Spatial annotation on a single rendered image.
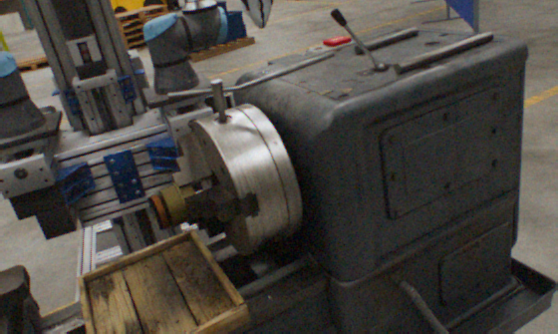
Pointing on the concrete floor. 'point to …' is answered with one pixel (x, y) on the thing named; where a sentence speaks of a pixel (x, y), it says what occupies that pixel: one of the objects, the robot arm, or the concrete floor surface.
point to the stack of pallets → (132, 33)
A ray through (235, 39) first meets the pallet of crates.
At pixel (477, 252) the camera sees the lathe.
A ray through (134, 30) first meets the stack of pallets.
